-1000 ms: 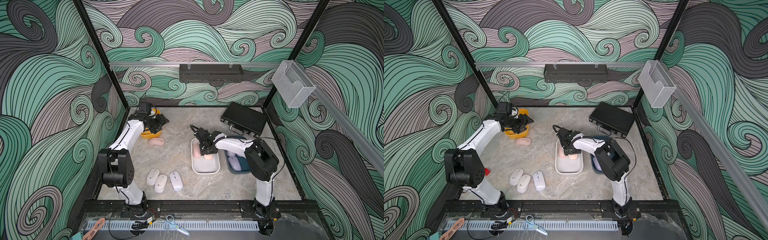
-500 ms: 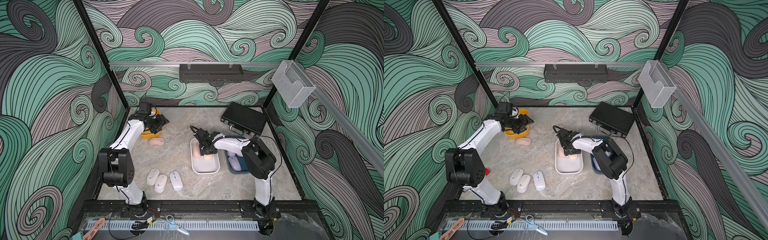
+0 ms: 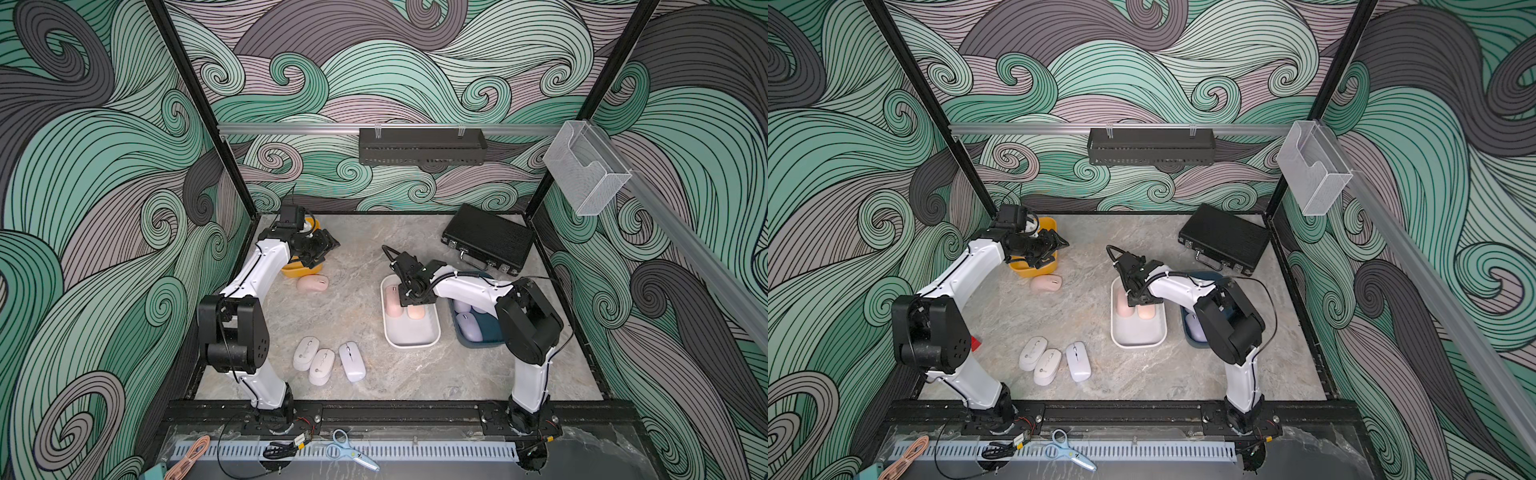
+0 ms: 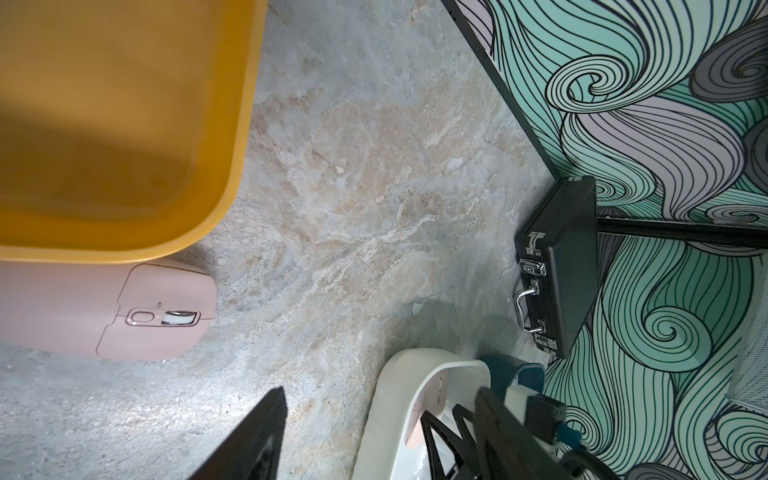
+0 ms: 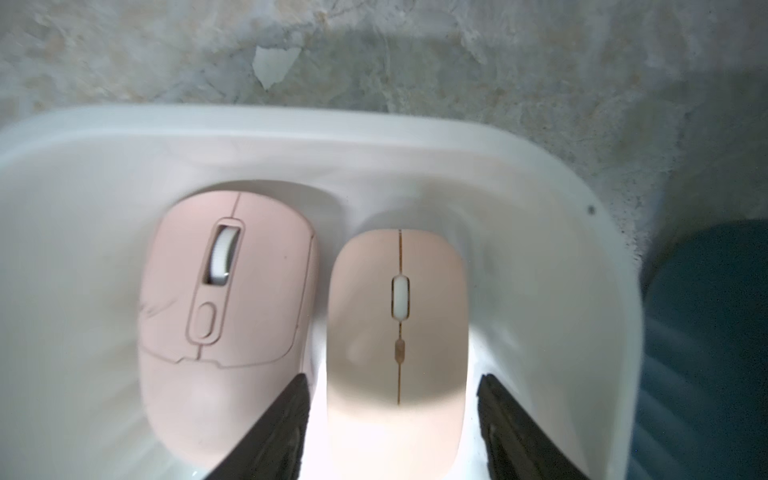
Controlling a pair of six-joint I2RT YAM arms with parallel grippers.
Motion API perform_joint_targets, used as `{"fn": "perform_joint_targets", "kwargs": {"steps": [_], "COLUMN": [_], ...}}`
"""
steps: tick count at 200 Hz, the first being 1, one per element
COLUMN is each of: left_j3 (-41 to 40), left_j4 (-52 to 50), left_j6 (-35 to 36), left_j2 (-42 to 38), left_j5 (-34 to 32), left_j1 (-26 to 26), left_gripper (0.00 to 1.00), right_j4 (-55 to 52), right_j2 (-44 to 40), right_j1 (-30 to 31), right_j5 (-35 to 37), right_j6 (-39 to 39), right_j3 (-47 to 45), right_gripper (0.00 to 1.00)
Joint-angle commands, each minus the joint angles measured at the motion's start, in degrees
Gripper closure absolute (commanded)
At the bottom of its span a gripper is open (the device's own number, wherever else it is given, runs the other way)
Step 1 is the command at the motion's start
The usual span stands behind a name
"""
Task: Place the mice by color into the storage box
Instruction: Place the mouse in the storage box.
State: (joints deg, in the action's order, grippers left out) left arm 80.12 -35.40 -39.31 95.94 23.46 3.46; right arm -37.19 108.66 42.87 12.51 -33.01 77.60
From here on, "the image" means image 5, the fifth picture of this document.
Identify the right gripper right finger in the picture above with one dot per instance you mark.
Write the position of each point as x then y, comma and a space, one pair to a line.
517, 448

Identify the dark teal storage box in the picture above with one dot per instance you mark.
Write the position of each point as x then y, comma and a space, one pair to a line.
702, 402

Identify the peach mouse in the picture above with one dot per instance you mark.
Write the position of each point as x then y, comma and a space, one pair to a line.
397, 356

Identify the pink rounded mouse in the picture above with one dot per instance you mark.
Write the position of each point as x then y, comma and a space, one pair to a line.
225, 304

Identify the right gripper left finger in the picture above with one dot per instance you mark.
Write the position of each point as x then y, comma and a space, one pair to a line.
273, 448

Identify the white storage box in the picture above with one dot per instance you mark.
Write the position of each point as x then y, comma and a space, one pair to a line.
555, 305

